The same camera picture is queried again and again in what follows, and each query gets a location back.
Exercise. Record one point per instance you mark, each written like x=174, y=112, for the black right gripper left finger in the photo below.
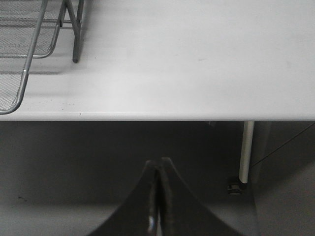
x=138, y=214

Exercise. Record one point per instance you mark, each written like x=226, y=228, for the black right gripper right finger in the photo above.
x=181, y=213

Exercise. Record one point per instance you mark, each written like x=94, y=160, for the mesh tray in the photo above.
x=17, y=29
x=14, y=69

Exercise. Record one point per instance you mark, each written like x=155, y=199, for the black caster wheel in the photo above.
x=236, y=187

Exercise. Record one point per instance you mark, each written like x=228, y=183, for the white table leg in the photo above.
x=246, y=149

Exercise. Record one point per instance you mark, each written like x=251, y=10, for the grey metal rack frame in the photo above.
x=68, y=16

